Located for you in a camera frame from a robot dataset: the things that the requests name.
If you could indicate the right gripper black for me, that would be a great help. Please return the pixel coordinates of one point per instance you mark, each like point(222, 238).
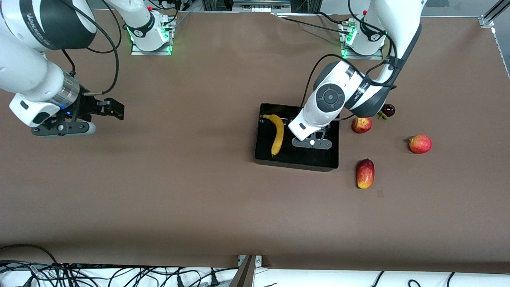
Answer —
point(88, 105)

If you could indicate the yellow banana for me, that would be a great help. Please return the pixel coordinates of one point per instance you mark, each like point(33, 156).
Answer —
point(279, 135)

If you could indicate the black rectangular plastic box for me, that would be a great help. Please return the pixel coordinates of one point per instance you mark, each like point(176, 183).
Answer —
point(303, 157)

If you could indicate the small red yellow apple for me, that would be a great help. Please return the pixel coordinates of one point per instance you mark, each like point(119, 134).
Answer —
point(361, 125)

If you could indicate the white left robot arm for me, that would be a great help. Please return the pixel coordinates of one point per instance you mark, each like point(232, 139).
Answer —
point(330, 95)

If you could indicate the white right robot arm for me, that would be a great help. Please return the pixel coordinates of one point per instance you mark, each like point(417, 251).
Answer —
point(24, 67)

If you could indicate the red yellow mango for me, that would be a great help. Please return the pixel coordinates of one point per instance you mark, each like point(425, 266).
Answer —
point(365, 173)

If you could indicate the brown table cover sheet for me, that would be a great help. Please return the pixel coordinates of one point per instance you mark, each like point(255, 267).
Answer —
point(159, 179)

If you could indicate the dark purple mangosteen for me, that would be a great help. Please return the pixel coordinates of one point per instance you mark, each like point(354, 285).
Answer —
point(388, 111)

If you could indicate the red round apple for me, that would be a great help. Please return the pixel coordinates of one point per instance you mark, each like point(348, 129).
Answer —
point(420, 144)

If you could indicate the silver device with white connectors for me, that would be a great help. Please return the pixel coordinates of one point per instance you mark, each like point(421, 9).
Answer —
point(261, 6)

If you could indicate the white lower panel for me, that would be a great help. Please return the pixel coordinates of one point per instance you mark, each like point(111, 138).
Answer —
point(318, 279)

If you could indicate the aluminium profile bar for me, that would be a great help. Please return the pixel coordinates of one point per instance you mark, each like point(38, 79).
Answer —
point(244, 275)

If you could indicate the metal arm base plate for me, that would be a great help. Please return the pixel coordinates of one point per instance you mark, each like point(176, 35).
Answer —
point(346, 56)
point(137, 50)

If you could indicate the small metal bracket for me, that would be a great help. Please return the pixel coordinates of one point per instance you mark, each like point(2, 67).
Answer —
point(259, 261)

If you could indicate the aluminium frame corner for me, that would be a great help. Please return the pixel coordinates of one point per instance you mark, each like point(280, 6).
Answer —
point(492, 18)

